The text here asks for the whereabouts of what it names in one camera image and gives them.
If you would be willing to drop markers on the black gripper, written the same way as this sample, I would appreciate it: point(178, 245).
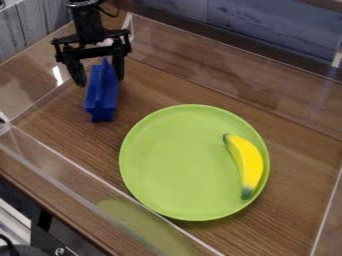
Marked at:
point(72, 48)

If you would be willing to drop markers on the blue star-shaped block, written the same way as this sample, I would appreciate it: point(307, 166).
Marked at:
point(102, 92)

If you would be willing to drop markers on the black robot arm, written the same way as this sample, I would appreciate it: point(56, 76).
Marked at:
point(87, 19)

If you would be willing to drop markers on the green round plate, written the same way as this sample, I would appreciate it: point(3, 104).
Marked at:
point(176, 167)

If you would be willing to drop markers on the yellow toy banana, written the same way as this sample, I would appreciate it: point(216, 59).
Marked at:
point(248, 161)

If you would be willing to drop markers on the clear acrylic corner bracket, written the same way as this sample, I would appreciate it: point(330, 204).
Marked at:
point(127, 25)

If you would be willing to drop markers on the clear acrylic enclosure wall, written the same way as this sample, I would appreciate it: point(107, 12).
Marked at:
point(59, 158)

